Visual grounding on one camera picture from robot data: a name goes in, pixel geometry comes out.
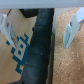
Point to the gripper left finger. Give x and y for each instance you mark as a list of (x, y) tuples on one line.
[(9, 32)]

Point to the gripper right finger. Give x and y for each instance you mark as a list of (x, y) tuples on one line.
[(70, 34)]

